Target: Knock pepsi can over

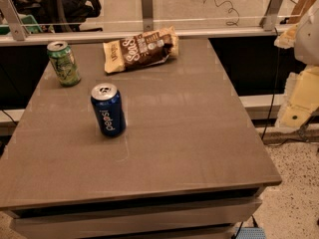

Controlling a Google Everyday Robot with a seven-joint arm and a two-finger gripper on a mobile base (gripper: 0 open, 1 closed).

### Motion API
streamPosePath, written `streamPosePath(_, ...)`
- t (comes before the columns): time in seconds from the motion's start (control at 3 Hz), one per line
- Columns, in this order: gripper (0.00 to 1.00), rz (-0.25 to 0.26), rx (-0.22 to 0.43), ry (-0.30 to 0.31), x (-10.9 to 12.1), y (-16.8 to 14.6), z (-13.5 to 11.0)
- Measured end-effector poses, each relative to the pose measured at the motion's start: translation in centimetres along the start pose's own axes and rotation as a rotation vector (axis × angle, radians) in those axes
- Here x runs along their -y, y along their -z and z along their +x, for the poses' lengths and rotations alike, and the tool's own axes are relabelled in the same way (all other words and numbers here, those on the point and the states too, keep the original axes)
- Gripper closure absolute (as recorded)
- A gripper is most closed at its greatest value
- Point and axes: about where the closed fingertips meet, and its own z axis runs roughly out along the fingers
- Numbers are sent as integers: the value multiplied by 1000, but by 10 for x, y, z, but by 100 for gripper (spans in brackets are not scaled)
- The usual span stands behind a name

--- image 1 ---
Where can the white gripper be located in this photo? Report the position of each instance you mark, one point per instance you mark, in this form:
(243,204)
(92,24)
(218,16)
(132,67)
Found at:
(308,42)

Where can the blue pepsi can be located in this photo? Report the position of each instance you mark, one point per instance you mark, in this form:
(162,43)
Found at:
(107,104)

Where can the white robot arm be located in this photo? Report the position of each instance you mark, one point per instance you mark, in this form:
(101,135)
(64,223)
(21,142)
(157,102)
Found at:
(306,47)

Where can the green soda can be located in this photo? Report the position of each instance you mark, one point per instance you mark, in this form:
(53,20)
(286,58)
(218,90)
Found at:
(63,61)

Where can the grey drawer cabinet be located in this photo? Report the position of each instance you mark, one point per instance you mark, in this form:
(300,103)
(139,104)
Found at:
(189,163)

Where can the brown and cream snack bag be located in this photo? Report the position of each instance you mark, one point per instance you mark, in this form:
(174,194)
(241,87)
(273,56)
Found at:
(142,50)

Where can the blue perforated box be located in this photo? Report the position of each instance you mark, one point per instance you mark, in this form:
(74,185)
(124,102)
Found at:
(249,233)

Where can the black office chair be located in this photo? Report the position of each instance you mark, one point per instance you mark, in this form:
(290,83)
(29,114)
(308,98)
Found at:
(62,15)

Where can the green plastic bin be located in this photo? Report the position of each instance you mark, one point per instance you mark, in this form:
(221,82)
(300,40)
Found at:
(29,22)

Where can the glass barrier panel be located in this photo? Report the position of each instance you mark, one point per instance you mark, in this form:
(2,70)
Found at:
(190,19)

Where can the right metal glass bracket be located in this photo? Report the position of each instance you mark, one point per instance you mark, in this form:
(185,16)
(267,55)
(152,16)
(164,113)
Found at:
(268,21)

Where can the metal glass bracket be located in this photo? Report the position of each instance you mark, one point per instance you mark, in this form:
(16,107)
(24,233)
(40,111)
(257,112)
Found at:
(148,15)
(268,21)
(18,31)

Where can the middle metal glass bracket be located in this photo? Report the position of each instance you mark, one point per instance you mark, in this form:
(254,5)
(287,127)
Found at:
(148,15)

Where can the left metal glass bracket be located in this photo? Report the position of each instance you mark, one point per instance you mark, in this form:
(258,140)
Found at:
(18,31)

